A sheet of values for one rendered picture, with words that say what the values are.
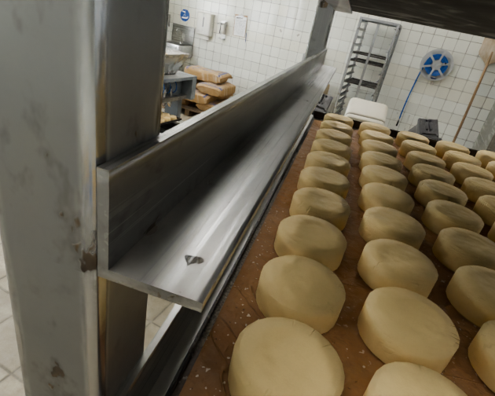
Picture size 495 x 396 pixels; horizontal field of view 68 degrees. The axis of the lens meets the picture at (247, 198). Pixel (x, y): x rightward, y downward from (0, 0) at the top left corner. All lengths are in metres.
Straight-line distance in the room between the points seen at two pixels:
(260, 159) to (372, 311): 0.10
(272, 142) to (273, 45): 6.11
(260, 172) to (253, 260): 0.10
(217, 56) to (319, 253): 6.57
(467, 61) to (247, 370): 5.74
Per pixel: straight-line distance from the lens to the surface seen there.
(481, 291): 0.28
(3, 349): 2.23
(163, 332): 0.17
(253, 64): 6.45
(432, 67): 5.70
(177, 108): 2.74
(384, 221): 0.31
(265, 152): 0.19
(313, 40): 0.68
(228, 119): 0.16
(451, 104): 5.88
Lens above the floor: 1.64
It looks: 27 degrees down
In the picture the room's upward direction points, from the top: 12 degrees clockwise
